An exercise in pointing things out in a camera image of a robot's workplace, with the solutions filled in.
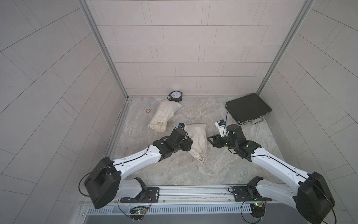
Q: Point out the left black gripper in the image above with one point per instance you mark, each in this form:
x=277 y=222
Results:
x=187 y=144

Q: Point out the right corner aluminium post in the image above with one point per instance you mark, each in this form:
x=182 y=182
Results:
x=288 y=39

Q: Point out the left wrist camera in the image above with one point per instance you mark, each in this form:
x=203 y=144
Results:
x=181 y=125

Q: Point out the cream cloth soil bag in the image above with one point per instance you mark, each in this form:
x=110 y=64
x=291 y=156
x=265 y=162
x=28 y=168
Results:
x=197 y=133

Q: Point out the left controller board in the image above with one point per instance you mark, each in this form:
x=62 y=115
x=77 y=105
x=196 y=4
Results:
x=137 y=213

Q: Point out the right controller board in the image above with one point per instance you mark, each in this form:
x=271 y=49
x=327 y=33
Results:
x=257 y=210

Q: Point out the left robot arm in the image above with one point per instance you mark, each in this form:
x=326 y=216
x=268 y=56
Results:
x=109 y=179

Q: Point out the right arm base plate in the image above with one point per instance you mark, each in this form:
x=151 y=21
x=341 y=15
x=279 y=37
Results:
x=247 y=194

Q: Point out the black hard case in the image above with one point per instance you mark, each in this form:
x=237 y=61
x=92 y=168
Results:
x=247 y=108

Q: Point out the left corner aluminium post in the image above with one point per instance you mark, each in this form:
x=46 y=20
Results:
x=92 y=25

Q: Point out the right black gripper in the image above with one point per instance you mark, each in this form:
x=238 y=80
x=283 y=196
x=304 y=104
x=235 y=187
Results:
x=216 y=142

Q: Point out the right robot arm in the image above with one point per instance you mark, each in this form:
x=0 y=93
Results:
x=308 y=193

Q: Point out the black round clock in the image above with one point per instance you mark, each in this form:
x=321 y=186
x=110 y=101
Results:
x=175 y=96

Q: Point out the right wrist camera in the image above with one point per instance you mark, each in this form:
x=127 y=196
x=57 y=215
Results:
x=221 y=125

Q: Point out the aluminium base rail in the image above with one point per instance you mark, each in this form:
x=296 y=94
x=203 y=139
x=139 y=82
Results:
x=205 y=194

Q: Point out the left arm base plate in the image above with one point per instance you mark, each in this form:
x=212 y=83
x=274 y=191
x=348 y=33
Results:
x=147 y=195

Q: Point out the controller board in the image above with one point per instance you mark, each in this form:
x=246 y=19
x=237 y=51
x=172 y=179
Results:
x=257 y=210
x=137 y=213

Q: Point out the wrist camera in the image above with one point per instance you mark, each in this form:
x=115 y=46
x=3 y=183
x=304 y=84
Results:
x=221 y=125
x=181 y=125

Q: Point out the corner aluminium post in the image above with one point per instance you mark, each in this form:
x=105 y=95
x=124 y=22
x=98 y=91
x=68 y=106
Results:
x=288 y=39
x=92 y=25

